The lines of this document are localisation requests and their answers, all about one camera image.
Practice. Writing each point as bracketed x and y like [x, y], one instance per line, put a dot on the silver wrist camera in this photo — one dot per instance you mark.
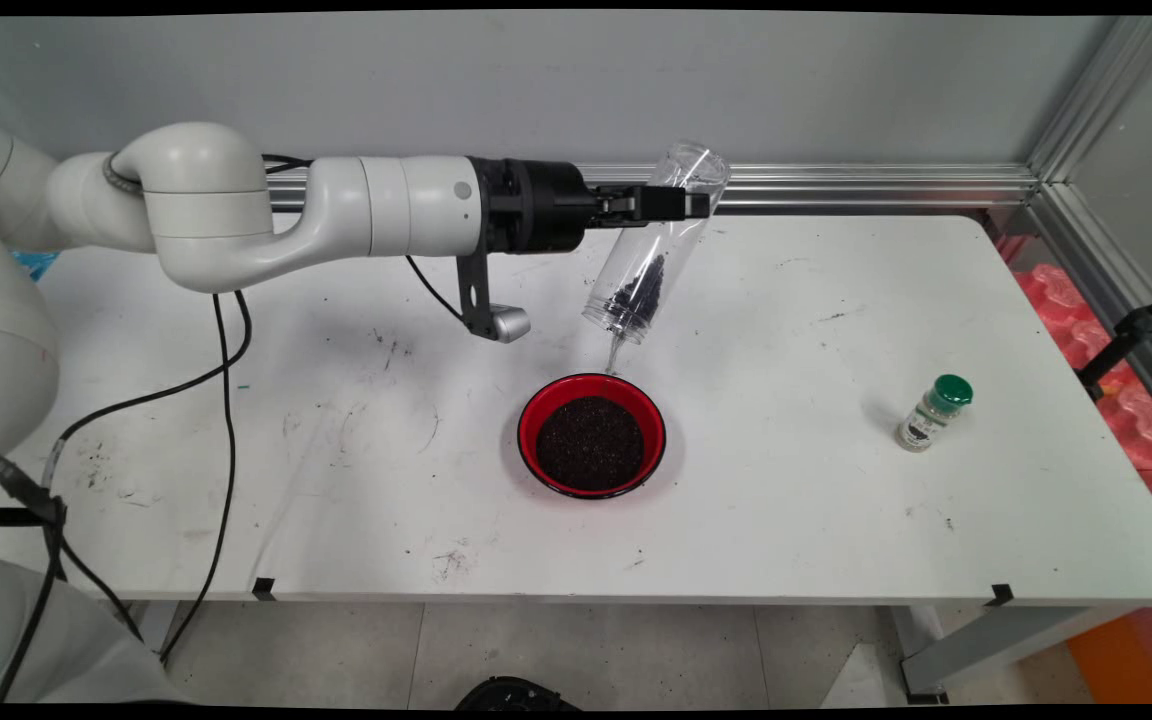
[512, 325]

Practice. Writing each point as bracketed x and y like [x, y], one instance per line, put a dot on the red bowl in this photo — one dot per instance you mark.
[548, 398]

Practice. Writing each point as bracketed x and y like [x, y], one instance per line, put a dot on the red plastic wrap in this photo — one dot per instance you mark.
[1136, 420]

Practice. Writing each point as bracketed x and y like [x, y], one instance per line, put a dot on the black camera bracket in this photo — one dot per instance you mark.
[476, 295]

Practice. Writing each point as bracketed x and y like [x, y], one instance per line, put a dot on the clear plastic jar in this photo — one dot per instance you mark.
[701, 165]

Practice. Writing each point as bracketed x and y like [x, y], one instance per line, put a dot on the grey table leg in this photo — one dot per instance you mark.
[161, 625]
[996, 640]

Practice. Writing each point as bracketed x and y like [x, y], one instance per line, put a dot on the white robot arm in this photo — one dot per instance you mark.
[216, 210]

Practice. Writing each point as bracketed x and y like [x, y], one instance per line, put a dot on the black tripod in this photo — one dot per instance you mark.
[1136, 325]

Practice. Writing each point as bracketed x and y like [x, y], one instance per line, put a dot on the black seeds heap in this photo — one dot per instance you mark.
[588, 445]

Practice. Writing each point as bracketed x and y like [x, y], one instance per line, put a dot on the spice bottle with green lid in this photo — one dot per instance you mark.
[926, 420]

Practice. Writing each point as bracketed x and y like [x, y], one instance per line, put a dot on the orange sheet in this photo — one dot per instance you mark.
[1126, 660]

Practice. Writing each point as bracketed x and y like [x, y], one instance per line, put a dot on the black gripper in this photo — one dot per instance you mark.
[536, 205]

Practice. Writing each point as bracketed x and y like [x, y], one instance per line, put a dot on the black tape piece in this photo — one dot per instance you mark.
[1000, 595]
[263, 590]

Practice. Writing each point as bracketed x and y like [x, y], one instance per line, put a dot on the aluminium frame rail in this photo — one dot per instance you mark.
[1116, 280]
[886, 185]

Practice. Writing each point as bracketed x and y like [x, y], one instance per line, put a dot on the aluminium frame post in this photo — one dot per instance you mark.
[1096, 95]

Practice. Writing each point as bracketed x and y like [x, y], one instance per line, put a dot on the black round floor object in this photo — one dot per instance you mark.
[516, 695]

